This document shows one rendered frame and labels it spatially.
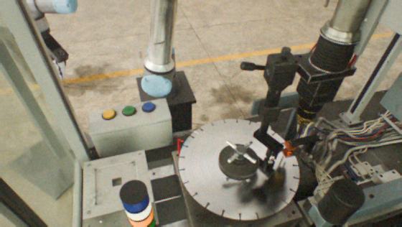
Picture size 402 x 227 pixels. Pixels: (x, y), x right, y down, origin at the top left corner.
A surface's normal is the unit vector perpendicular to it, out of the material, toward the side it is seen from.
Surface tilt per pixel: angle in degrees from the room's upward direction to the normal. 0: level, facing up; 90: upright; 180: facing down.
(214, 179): 0
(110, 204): 0
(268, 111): 90
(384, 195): 0
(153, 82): 97
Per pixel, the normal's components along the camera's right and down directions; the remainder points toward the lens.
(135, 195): 0.02, -0.70
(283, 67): 0.13, 0.71
